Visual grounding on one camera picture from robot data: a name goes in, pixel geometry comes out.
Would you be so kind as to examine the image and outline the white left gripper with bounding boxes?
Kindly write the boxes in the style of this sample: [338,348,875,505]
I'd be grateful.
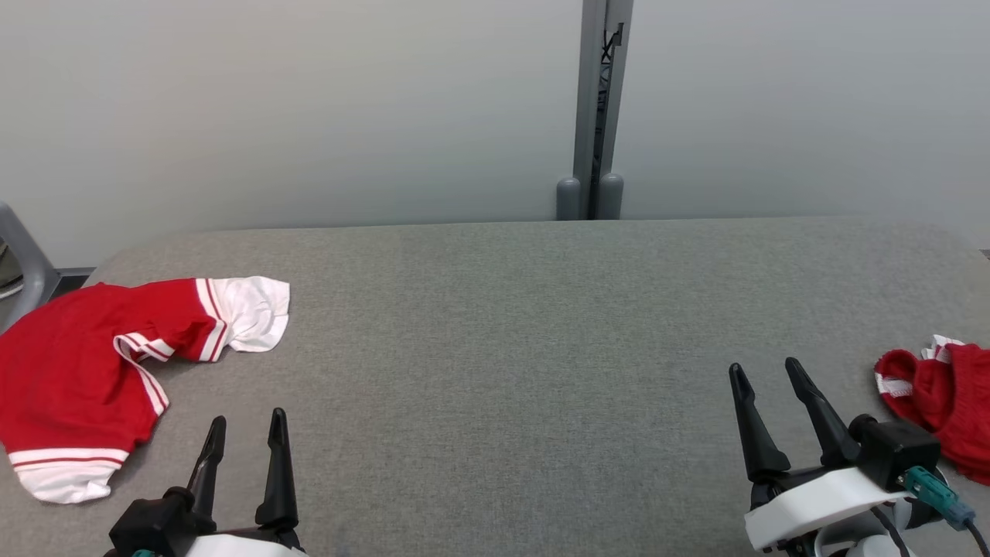
[182,408,312,557]

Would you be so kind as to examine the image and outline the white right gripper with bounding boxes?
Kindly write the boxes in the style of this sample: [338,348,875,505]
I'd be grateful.
[728,357,915,553]

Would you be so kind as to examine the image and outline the red shorts with white stripes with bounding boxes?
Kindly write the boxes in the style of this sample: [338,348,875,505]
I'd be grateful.
[874,334,990,487]

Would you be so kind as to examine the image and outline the red white sports shirt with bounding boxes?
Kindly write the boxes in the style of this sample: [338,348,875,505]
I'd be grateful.
[0,275,292,506]

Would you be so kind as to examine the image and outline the teal right camera connector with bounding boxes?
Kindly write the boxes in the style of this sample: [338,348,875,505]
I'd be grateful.
[900,466,978,531]

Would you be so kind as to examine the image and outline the black right camera cable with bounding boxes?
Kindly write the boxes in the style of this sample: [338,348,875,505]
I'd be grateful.
[962,517,990,557]

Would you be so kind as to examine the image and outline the grey cylindrical post foot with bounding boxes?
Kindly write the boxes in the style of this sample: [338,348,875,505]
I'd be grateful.
[596,173,625,221]
[556,177,582,222]

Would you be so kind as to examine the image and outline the grey chair frame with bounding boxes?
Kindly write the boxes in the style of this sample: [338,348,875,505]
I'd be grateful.
[0,202,62,335]

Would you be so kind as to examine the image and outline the grey partition post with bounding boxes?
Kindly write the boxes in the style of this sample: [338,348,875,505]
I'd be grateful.
[572,0,635,221]

